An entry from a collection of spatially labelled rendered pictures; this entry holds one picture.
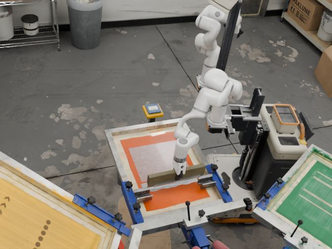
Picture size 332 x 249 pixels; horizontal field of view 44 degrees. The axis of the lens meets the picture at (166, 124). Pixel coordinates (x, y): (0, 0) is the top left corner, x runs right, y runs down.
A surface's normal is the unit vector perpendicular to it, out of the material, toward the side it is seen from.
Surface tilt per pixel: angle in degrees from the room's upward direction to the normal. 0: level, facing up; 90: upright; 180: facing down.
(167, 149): 0
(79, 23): 94
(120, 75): 0
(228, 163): 0
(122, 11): 90
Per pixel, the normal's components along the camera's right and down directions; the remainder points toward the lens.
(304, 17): -0.94, 0.13
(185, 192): 0.11, -0.74
